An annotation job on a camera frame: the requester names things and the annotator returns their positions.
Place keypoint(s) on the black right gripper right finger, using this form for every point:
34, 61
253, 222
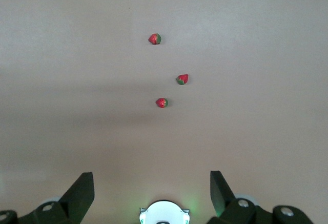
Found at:
220, 195

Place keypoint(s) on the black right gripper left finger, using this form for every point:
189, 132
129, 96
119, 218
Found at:
77, 198

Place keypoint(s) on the red plastic strawberry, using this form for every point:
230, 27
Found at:
161, 102
183, 78
153, 39

